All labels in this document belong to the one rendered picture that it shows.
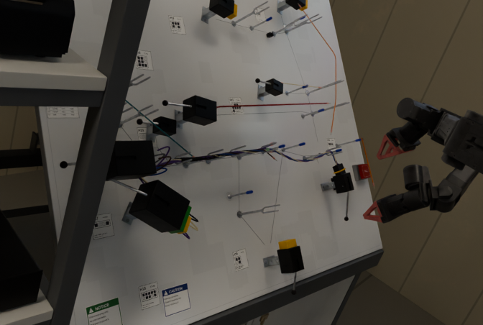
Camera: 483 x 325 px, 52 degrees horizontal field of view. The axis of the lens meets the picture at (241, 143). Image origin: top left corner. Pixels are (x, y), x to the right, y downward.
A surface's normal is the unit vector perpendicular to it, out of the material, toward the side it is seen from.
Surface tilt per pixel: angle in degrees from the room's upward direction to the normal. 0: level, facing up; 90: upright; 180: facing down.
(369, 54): 90
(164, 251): 50
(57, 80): 90
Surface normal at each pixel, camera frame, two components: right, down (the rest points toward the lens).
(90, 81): 0.65, 0.47
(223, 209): 0.69, -0.22
